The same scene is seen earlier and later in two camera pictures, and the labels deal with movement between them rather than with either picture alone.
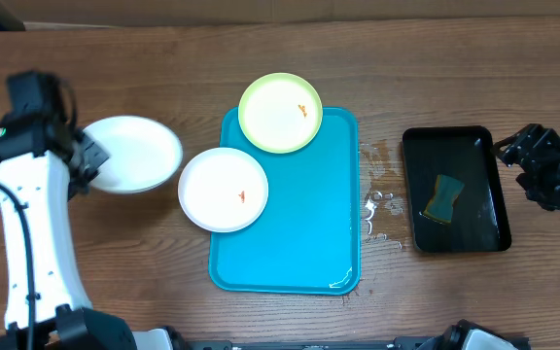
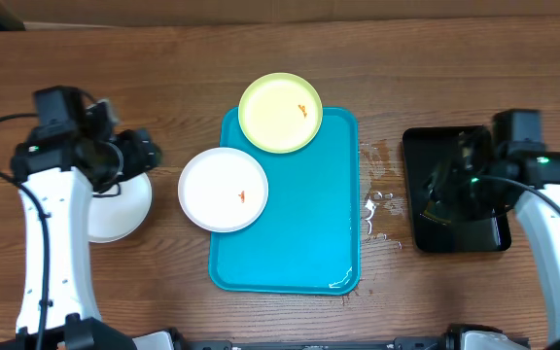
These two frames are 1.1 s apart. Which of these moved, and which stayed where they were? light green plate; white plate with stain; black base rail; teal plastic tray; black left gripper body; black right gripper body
Moved: black right gripper body; black left gripper body
Stayed: black base rail; light green plate; white plate with stain; teal plastic tray
